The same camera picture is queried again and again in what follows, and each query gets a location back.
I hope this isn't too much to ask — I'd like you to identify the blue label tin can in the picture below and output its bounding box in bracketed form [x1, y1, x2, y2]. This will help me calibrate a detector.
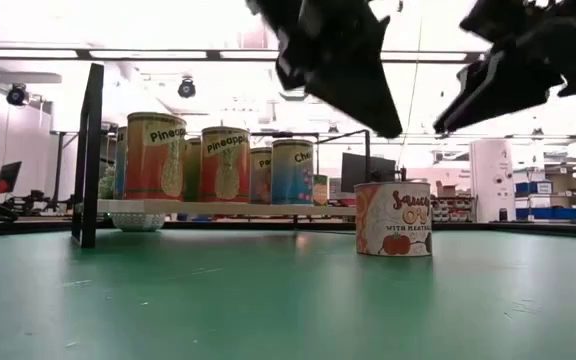
[113, 125, 129, 201]

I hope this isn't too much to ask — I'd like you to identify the blue cherries label can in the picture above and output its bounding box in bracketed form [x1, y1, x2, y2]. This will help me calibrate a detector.
[270, 138, 316, 206]

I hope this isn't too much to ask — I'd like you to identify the white Saucy O's can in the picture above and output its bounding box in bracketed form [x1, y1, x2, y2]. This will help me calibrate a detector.
[353, 181, 434, 258]

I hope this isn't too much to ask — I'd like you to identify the green succulent in white pot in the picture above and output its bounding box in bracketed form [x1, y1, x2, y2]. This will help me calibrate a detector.
[97, 163, 167, 233]

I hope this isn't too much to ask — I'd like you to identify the white round pillar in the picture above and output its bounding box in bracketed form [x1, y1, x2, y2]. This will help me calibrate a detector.
[468, 138, 517, 224]

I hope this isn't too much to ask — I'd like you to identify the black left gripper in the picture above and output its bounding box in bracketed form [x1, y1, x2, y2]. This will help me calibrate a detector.
[245, 0, 403, 139]

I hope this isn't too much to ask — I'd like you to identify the black aluminium table frame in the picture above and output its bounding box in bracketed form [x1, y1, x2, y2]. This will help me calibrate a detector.
[0, 218, 576, 240]

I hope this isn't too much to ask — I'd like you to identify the pineapple label tin can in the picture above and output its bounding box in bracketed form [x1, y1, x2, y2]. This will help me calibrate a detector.
[124, 111, 188, 202]
[199, 125, 252, 204]

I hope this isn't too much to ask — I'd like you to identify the black ceiling spotlight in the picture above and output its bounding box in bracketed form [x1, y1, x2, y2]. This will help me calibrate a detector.
[177, 77, 198, 100]
[5, 83, 31, 108]

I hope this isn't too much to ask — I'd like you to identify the small parts bin rack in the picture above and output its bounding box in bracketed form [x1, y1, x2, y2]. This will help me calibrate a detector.
[430, 195, 475, 224]

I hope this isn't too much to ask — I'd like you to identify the black flat monitor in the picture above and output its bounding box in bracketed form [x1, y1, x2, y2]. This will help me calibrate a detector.
[340, 151, 398, 195]

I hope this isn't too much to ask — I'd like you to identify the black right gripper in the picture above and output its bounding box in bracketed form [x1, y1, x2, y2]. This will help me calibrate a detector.
[433, 0, 576, 135]

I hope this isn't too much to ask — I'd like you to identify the blue storage bin shelf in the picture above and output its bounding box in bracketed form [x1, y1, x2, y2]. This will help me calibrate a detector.
[514, 179, 576, 222]

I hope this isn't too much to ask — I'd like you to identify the short green fruit can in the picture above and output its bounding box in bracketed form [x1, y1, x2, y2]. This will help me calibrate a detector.
[312, 173, 330, 207]

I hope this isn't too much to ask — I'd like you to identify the peaches label tin can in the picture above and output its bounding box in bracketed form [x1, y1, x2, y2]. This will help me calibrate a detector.
[248, 146, 274, 206]

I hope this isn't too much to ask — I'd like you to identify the wooden shelf with black frame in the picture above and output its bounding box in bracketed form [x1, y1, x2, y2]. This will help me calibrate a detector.
[71, 62, 358, 250]

